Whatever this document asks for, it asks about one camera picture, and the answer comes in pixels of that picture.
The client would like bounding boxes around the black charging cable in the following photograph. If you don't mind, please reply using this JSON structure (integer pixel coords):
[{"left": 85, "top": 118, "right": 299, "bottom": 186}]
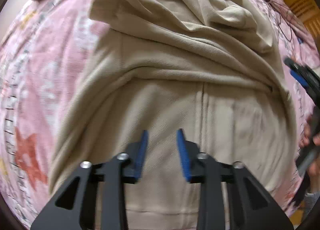
[{"left": 238, "top": 0, "right": 303, "bottom": 43}]

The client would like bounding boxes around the beige zip hoodie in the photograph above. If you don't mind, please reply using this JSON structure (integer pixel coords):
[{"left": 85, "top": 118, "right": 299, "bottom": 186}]
[{"left": 48, "top": 0, "right": 297, "bottom": 229}]

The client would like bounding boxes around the person right hand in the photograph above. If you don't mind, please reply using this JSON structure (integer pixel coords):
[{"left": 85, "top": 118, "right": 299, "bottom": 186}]
[{"left": 298, "top": 114, "right": 320, "bottom": 180}]

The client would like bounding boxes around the wooden headboard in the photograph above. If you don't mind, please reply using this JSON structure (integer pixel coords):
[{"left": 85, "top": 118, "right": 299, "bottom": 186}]
[{"left": 287, "top": 0, "right": 320, "bottom": 40}]

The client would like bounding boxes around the pink patterned bed quilt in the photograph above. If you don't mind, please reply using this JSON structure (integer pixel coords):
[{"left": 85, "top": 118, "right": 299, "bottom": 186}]
[{"left": 1, "top": 0, "right": 319, "bottom": 227}]

